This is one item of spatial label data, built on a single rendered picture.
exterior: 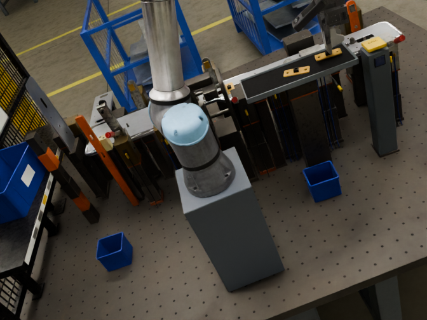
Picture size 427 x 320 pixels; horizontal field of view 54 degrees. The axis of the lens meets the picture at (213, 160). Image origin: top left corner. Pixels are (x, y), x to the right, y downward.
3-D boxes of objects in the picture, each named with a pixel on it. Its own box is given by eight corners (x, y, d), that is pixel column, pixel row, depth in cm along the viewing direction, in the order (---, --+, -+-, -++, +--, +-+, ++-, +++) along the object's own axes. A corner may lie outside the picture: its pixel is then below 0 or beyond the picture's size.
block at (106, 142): (144, 194, 193) (105, 133, 171) (144, 199, 190) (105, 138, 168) (137, 197, 193) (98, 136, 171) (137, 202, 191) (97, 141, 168)
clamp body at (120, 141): (164, 191, 190) (128, 131, 169) (164, 206, 183) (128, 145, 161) (150, 196, 191) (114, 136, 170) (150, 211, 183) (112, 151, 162)
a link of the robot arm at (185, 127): (188, 174, 111) (168, 135, 103) (170, 152, 122) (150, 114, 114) (226, 151, 113) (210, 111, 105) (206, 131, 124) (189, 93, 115)
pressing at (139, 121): (383, 19, 180) (382, 15, 179) (408, 39, 162) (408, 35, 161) (89, 129, 195) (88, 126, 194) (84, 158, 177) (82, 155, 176)
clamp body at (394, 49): (394, 109, 179) (387, 31, 157) (408, 124, 170) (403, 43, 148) (377, 115, 180) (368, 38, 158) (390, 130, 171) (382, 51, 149)
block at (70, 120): (114, 169, 217) (77, 113, 195) (113, 179, 210) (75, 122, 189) (100, 174, 218) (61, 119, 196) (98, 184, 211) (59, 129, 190)
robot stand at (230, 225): (285, 270, 138) (251, 186, 114) (229, 292, 139) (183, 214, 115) (267, 227, 154) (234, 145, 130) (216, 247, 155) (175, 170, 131)
